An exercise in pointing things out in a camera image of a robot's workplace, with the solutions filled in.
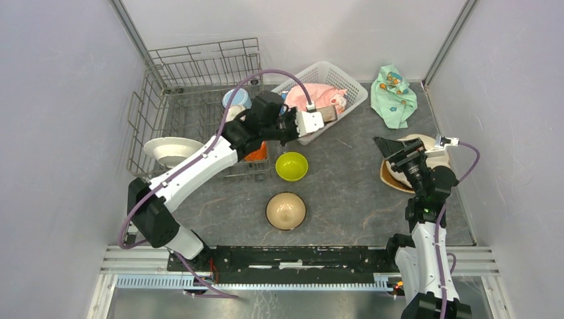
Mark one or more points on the light blue cup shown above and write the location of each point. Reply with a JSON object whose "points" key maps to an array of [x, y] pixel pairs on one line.
{"points": [[241, 97]]}

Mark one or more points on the yellow-green bowl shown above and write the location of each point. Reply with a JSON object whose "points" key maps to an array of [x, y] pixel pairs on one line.
{"points": [[291, 166]]}

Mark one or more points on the square floral plate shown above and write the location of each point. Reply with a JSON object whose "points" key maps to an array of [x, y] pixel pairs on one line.
{"points": [[329, 114]]}

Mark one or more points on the pink patterned cloth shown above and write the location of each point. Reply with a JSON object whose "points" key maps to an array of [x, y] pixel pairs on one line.
{"points": [[321, 95]]}

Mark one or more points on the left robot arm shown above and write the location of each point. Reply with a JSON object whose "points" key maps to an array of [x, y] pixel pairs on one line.
{"points": [[151, 203]]}

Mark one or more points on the white plastic basket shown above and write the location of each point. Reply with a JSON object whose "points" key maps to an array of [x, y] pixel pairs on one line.
{"points": [[327, 73]]}

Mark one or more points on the wooden woven coaster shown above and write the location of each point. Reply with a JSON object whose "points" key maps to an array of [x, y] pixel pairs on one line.
{"points": [[394, 179]]}

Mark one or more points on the white floral mug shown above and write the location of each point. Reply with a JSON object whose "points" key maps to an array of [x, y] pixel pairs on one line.
{"points": [[234, 111]]}

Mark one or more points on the orange mug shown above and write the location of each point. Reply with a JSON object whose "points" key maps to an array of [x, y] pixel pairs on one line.
{"points": [[258, 155]]}

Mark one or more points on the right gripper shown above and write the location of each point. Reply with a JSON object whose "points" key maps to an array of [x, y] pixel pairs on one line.
{"points": [[400, 153]]}

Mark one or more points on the green patterned cloth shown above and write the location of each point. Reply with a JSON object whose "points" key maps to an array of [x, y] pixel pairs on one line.
{"points": [[392, 98]]}

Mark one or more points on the metal wire dish rack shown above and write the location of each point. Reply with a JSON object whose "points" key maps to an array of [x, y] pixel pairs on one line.
{"points": [[181, 95]]}

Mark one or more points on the cream plate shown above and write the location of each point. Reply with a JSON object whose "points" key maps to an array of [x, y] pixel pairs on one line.
{"points": [[434, 158]]}

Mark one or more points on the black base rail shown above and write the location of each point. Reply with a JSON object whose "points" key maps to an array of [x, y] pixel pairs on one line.
{"points": [[296, 264]]}

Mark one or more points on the white deep plate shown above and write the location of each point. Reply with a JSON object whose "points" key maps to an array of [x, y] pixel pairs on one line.
{"points": [[171, 151]]}

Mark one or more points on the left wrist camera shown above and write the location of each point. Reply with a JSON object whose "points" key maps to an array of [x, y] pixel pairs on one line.
{"points": [[308, 122]]}

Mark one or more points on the beige bowl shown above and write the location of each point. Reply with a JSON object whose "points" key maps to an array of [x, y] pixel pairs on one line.
{"points": [[285, 211]]}

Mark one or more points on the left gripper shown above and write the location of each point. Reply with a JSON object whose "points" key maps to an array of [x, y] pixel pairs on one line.
{"points": [[290, 113]]}

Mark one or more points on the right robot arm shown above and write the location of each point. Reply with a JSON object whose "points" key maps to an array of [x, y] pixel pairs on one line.
{"points": [[421, 256]]}

